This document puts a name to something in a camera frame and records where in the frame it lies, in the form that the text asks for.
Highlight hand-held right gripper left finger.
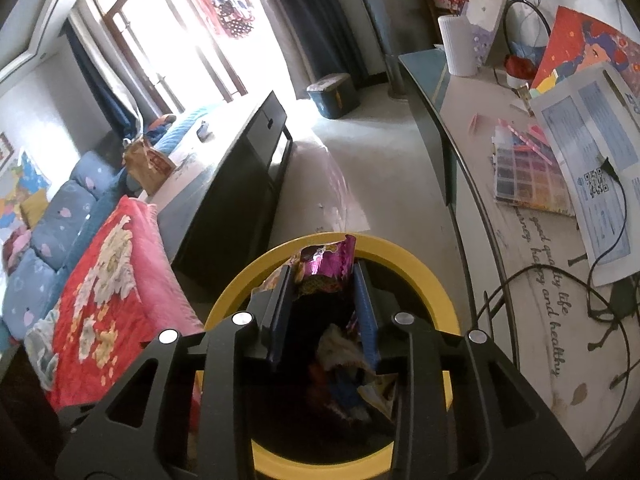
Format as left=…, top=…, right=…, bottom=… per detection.
left=55, top=265, right=292, bottom=480

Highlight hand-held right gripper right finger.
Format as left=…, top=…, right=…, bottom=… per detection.
left=354, top=261, right=586, bottom=480

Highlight purple foil wrapper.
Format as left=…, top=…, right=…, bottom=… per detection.
left=290, top=240, right=357, bottom=297

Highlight yellow round trash bin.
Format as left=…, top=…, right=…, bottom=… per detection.
left=200, top=232, right=461, bottom=478

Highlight white yellow plastic packet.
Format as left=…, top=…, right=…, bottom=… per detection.
left=359, top=374, right=399, bottom=420

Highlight blue plastic wrapper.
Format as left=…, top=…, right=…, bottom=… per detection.
left=335, top=372, right=373, bottom=413

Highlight dark coffee table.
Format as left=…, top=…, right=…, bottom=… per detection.
left=145, top=90, right=294, bottom=287

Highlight red floral blanket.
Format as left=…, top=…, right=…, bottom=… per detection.
left=25, top=195, right=207, bottom=412

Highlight brown paper bag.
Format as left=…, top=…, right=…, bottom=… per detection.
left=122, top=137, right=177, bottom=197

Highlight colourful bead box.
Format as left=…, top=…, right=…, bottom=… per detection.
left=492, top=120, right=577, bottom=218

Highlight dark clothes heap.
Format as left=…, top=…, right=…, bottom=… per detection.
left=144, top=114, right=178, bottom=145

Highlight blue storage box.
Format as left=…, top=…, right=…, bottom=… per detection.
left=306, top=72, right=362, bottom=121

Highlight blue patterned sofa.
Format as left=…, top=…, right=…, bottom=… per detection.
left=0, top=105, right=157, bottom=343

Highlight yellow pillow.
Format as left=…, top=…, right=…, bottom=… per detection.
left=20, top=192, right=49, bottom=227

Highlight pink clothes pile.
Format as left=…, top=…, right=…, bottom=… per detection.
left=2, top=225, right=32, bottom=272

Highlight white paper roll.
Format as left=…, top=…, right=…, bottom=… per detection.
left=438, top=14, right=482, bottom=77

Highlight white printed paper sheet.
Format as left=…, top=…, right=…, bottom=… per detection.
left=530, top=67, right=640, bottom=287

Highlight grey tower air conditioner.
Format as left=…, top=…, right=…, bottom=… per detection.
left=350, top=0, right=417, bottom=98

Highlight dark blue curtain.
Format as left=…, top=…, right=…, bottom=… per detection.
left=62, top=25, right=142, bottom=137

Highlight dark grey curtain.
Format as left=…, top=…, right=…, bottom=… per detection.
left=255, top=0, right=372, bottom=92

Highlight white paper bag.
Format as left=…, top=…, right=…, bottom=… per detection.
left=462, top=0, right=509, bottom=67

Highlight hanging clothes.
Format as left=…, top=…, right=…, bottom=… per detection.
left=182, top=0, right=257, bottom=39

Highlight red illustrated book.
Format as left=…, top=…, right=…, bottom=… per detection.
left=530, top=6, right=640, bottom=97

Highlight black cable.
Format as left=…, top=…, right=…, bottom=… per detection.
left=475, top=156, right=640, bottom=453

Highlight wooden balcony door frame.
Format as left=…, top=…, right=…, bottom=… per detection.
left=75, top=0, right=248, bottom=126

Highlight black hoop handle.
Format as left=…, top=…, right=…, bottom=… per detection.
left=501, top=0, right=552, bottom=81

